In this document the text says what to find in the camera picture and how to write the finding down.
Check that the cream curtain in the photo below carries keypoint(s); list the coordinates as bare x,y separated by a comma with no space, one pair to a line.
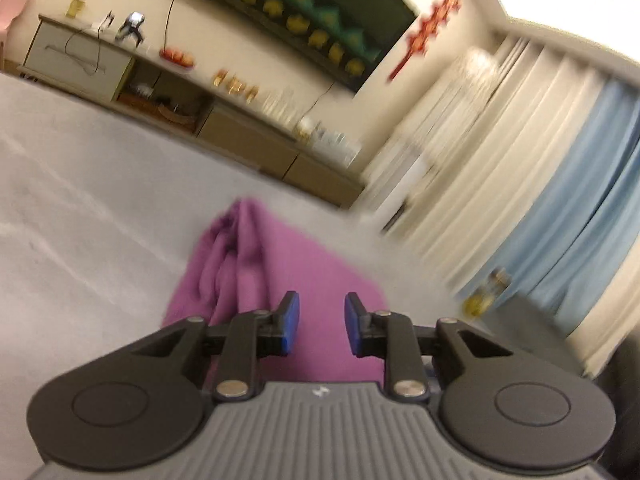
525,135
615,310

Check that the yellow cup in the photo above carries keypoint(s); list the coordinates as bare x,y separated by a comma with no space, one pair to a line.
76,7

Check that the red fruit plate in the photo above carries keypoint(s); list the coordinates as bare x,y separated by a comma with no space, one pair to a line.
177,57

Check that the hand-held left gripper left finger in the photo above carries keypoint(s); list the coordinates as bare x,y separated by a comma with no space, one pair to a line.
290,322

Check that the white charger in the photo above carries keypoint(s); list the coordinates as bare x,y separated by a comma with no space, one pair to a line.
102,21

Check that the light blue curtain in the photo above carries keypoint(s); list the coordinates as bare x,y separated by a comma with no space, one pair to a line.
575,210

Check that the glass bottle with yellow tea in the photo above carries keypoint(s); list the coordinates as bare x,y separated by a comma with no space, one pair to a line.
485,296

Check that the purple knit sweater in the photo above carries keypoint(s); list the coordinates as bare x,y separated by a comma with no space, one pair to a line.
280,260

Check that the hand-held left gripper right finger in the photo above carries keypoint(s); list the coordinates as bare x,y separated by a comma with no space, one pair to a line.
353,324

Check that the long low wooden cabinet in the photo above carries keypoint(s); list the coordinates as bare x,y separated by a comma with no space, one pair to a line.
240,135

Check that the amber lidded jar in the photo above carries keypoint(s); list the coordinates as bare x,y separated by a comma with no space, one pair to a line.
236,86

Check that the gold tissue box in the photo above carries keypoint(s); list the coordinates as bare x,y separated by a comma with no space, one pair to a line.
306,129

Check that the large red hanging ornament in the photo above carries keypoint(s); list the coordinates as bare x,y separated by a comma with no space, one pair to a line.
430,25

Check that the pink plastic child chair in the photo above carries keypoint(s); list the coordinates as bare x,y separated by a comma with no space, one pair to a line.
10,10

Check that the amber glass cup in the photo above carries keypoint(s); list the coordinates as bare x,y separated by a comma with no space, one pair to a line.
251,94
220,79

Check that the white storage box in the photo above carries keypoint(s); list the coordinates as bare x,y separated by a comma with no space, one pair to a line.
335,147

